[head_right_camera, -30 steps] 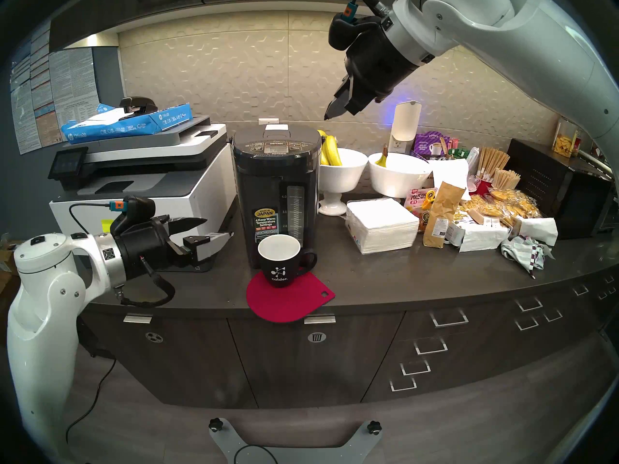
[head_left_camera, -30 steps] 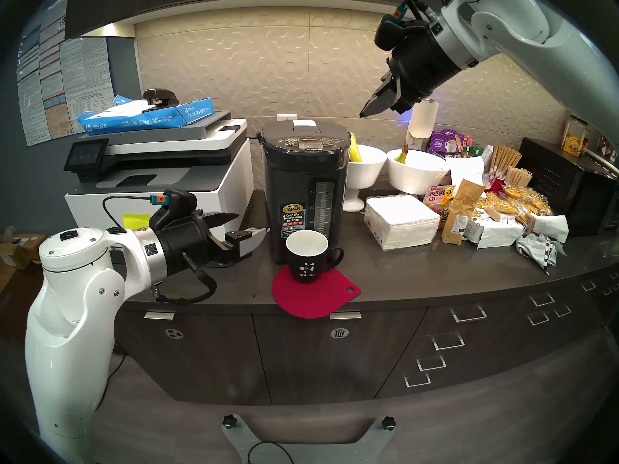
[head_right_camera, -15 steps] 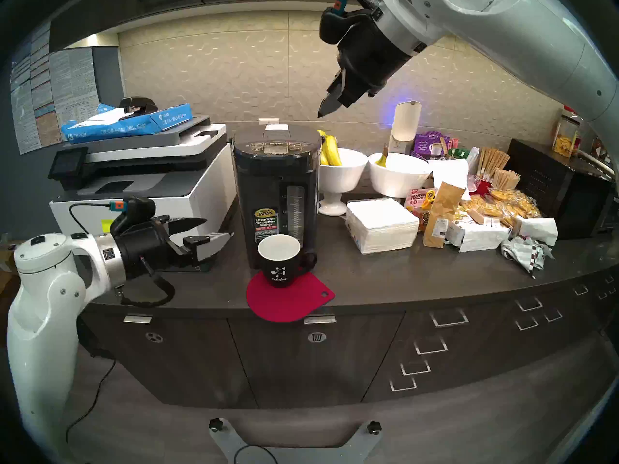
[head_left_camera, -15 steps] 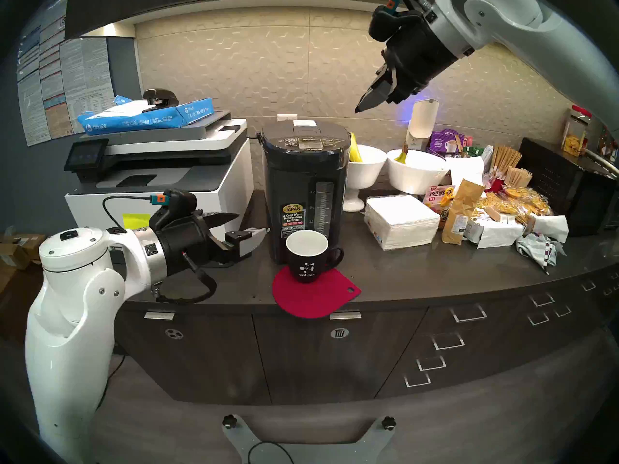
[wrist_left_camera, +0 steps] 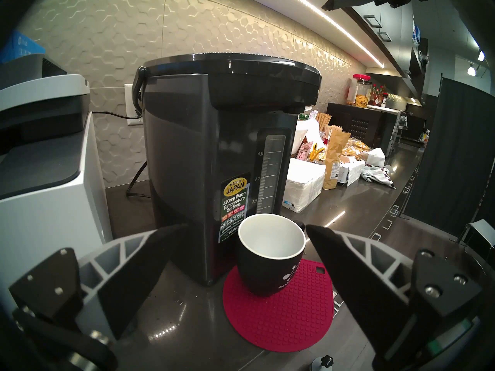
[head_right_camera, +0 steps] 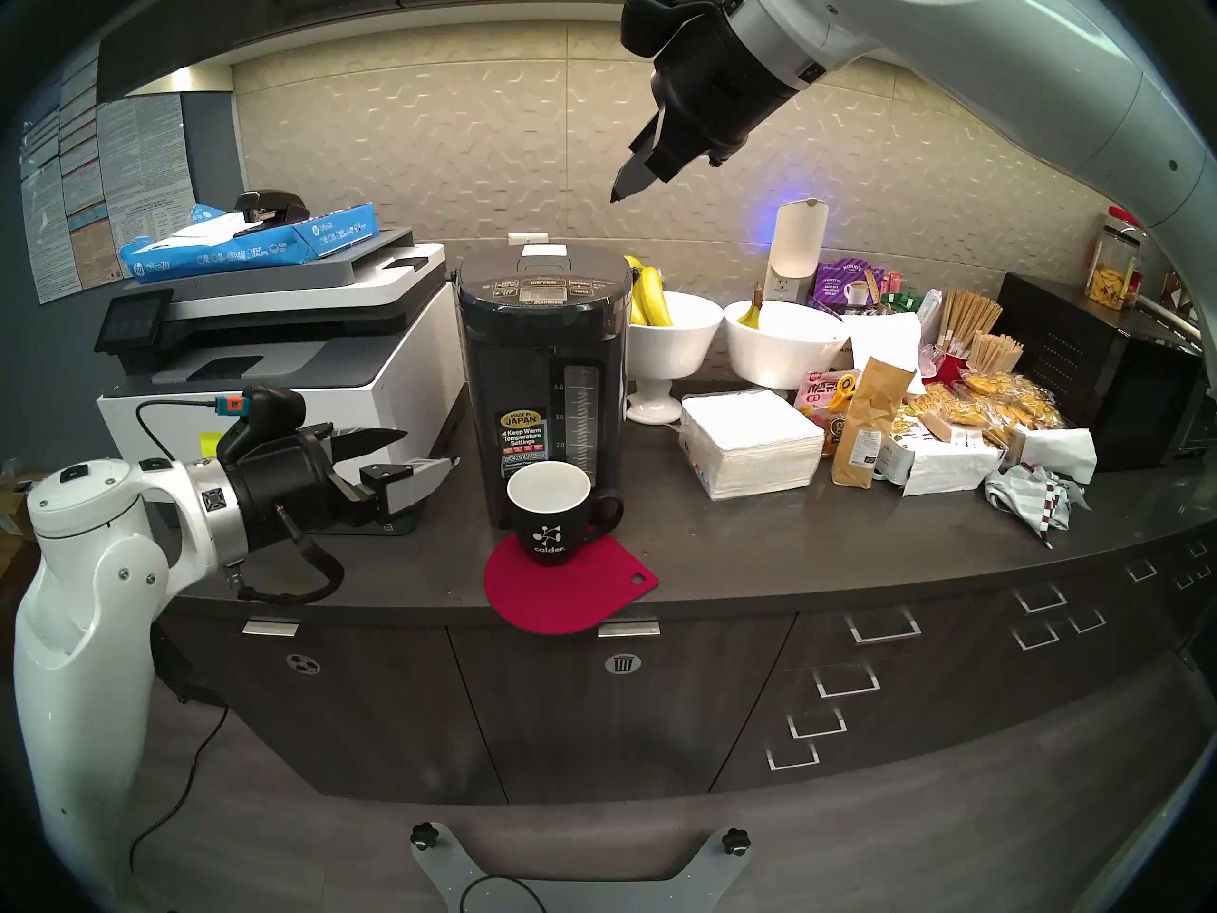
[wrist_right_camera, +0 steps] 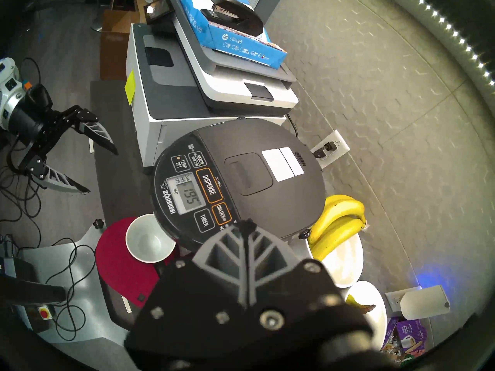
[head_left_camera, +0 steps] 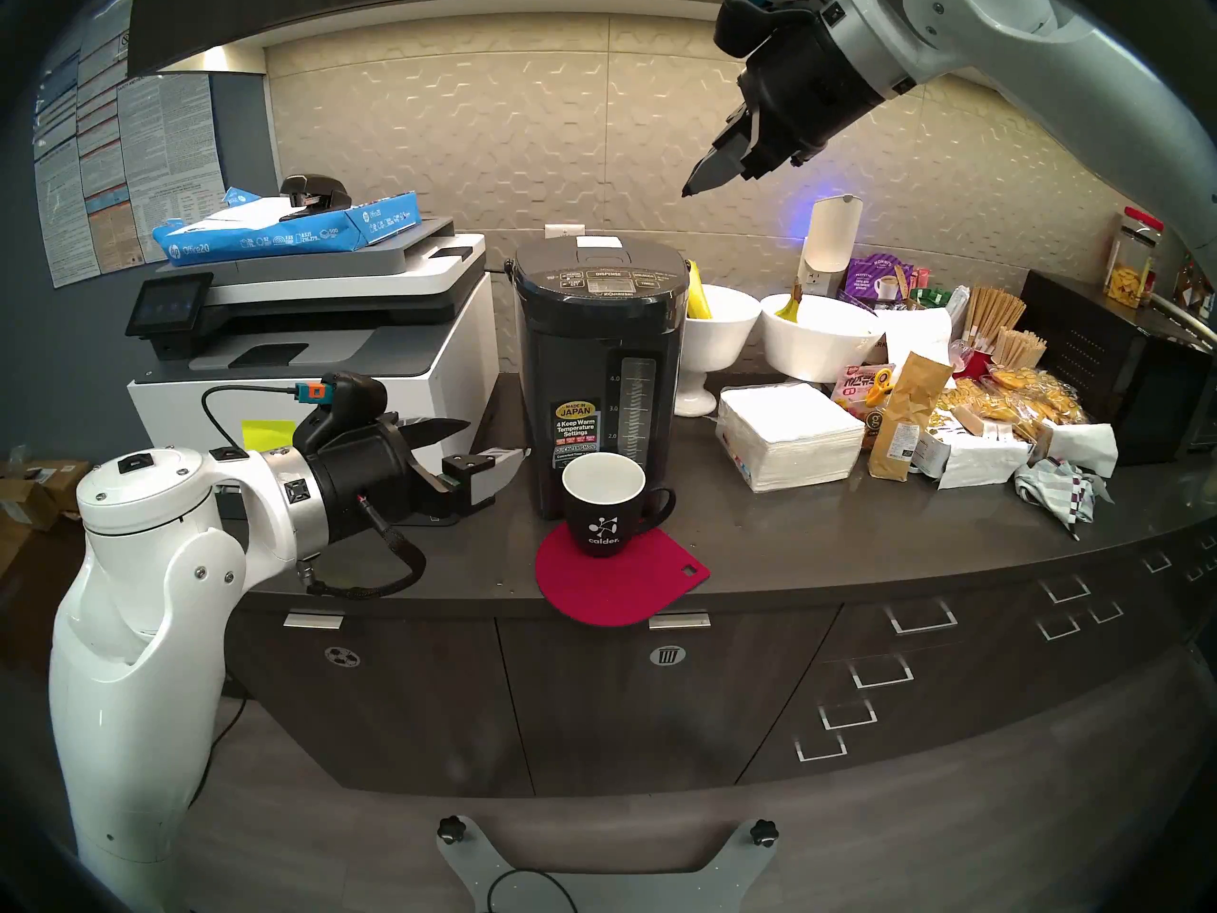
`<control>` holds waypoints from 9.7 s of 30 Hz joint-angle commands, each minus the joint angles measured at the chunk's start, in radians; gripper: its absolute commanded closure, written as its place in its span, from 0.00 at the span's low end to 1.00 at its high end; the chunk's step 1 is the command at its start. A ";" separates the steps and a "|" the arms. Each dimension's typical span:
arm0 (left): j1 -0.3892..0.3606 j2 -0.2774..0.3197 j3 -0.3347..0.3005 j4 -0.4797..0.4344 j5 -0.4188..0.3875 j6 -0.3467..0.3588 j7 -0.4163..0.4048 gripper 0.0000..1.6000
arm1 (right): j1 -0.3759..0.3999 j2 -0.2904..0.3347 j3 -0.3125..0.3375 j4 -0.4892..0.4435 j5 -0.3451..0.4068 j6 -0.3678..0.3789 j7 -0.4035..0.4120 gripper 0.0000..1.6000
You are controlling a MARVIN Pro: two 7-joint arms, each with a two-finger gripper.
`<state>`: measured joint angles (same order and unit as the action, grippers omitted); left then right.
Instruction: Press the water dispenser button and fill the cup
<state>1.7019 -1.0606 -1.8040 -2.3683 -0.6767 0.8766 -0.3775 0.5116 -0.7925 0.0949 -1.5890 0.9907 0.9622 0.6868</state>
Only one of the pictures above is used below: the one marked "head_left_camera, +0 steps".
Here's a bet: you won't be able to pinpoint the black electric water dispenser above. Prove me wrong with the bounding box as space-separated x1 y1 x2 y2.
504 236 690 520

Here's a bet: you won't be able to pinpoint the black left gripper cable loop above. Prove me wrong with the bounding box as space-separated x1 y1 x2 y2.
304 497 427 600

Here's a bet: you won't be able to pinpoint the brown paper coffee bag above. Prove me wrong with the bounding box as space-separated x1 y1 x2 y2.
867 352 954 482

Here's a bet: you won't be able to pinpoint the long wooden stirrer bundle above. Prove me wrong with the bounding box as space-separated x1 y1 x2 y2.
965 285 1028 351

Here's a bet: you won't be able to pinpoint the black stapler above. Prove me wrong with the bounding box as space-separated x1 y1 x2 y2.
279 174 353 220

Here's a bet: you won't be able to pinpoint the left camera cable orange plug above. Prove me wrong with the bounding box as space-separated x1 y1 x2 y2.
202 381 329 456

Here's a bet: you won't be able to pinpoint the colourful text wall poster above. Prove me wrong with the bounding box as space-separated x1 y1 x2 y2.
33 93 134 289

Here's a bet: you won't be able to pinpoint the white napkin stack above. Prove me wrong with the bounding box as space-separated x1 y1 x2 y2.
715 381 866 494

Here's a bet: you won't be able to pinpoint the white printed sachet box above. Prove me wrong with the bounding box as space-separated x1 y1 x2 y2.
915 426 1033 491

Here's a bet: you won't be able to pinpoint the clear yellow cracker packet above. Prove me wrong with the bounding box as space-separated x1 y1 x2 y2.
937 388 1023 437
989 367 1085 425

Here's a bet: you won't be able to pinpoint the black mug white inside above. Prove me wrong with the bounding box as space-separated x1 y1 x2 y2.
561 452 678 558

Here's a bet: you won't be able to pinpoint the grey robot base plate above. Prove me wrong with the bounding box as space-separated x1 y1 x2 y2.
437 816 781 913

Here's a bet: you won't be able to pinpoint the grey text wall poster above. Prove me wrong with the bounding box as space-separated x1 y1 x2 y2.
117 72 226 265

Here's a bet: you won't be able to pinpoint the white paper bag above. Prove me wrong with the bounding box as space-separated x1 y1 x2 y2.
879 307 955 370

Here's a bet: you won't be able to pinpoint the checkered dish cloth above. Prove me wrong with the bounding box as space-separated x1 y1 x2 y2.
1013 456 1113 541

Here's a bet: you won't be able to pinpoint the dark wood base cabinet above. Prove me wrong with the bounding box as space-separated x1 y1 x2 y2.
223 521 1217 798

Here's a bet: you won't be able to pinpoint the white grey office printer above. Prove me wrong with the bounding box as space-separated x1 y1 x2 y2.
126 219 502 517

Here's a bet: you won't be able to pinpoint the red teardrop silicone mat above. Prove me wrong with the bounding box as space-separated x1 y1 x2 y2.
534 523 712 629

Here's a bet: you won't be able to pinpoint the clear jar yellow snacks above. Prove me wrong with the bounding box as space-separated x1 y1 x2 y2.
1105 207 1166 310

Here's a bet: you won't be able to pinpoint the short wooden stirrer bundle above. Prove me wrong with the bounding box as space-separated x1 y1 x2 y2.
992 328 1049 370

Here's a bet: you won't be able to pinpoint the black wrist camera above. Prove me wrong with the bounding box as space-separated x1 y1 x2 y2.
293 371 389 451
713 0 795 61

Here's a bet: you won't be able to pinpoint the brown cardboard boxes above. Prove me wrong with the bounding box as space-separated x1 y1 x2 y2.
0 450 91 579

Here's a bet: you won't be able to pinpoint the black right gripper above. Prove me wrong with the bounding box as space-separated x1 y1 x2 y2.
683 15 899 197

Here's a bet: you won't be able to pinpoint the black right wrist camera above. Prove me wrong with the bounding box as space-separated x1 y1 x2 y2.
713 0 795 61

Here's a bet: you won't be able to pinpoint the white plug-in night light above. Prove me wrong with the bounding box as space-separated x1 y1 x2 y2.
799 193 864 299

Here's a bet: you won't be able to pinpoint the white pedestal bowl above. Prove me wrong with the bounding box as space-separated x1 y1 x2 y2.
673 285 763 418

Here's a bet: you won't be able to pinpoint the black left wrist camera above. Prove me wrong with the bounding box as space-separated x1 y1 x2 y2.
293 371 389 451

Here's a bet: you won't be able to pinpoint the black cable on base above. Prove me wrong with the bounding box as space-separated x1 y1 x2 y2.
487 868 579 913

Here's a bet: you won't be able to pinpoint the blue printer paper ream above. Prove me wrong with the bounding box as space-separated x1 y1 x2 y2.
152 186 423 267

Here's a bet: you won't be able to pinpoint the pink snack packet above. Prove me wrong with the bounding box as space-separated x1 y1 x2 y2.
832 362 897 418

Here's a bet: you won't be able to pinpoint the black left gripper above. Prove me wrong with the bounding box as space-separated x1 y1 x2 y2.
306 417 531 547

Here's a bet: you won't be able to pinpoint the black floor cable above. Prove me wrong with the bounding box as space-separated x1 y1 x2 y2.
190 697 248 807

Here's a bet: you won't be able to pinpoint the black microwave oven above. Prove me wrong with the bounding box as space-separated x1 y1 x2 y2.
1019 269 1217 467

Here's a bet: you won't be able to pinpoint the white wide bowl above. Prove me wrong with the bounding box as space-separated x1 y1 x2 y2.
761 293 887 384

